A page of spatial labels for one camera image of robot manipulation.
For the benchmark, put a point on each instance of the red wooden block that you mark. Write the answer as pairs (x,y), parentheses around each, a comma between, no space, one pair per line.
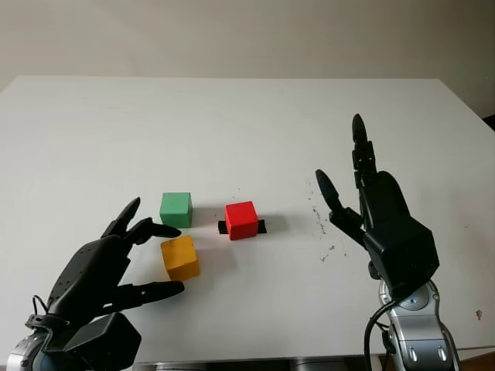
(241,220)

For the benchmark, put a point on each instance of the grey robot torso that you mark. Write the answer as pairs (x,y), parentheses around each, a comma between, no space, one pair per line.
(232,366)

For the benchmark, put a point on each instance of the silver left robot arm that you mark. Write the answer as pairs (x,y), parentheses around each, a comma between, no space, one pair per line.
(23,353)

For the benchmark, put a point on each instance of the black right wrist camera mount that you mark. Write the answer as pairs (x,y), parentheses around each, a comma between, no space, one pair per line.
(406,259)

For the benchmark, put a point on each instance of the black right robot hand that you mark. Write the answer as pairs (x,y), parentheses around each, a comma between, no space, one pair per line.
(383,201)

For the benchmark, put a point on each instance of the yellow wooden block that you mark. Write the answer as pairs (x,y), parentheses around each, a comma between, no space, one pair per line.
(179,257)

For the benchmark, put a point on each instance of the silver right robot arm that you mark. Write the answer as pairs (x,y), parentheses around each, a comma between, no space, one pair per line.
(421,332)

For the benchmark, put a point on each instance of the black tape strip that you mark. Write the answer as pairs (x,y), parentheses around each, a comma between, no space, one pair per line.
(222,227)

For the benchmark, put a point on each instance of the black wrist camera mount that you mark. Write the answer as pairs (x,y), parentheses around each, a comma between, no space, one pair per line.
(104,336)
(406,259)

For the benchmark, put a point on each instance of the green wooden block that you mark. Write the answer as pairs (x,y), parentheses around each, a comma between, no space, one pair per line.
(175,208)

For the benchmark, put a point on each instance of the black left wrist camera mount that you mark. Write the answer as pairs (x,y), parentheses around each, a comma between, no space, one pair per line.
(104,336)

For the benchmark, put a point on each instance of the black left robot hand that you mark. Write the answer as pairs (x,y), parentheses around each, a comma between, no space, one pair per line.
(89,270)

